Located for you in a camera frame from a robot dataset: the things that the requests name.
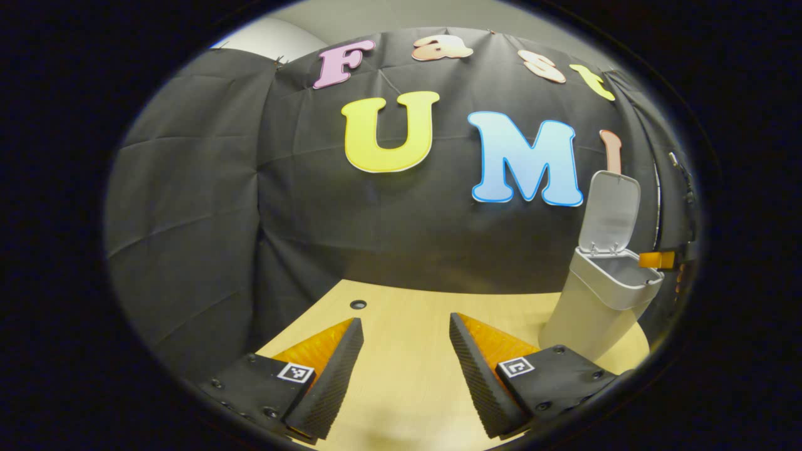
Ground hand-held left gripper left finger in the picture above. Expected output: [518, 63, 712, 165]
[198, 317, 365, 447]

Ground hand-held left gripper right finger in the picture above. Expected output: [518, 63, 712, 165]
[449, 312, 629, 440]

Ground white desktop garbage bin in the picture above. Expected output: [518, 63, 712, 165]
[539, 170, 665, 363]

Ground wooden desktop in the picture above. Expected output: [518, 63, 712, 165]
[256, 279, 650, 451]

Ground black backdrop cloth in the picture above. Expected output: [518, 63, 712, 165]
[103, 26, 699, 376]

